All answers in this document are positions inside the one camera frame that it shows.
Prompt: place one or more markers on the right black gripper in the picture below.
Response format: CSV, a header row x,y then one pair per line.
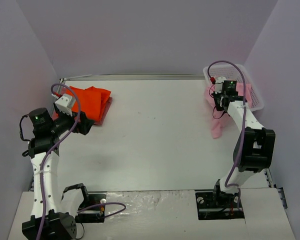
x,y
217,102

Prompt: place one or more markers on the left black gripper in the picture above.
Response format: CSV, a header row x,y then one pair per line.
x,y
81,124

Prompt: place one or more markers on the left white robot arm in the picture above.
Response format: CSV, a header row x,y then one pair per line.
x,y
53,216

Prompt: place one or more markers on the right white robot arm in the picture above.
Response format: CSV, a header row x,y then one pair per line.
x,y
254,149

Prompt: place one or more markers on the folded orange t shirt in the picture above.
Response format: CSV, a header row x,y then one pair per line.
x,y
92,101

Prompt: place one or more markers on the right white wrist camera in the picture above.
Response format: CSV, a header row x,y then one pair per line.
x,y
219,84

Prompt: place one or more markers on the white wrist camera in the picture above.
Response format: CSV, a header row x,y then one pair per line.
x,y
219,84
65,104

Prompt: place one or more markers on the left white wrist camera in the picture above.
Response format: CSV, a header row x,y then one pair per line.
x,y
65,104

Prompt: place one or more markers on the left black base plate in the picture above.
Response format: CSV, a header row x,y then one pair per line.
x,y
95,214

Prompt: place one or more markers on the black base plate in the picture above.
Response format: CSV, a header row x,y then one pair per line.
x,y
95,214
224,207

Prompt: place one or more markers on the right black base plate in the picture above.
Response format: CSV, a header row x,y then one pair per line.
x,y
224,207

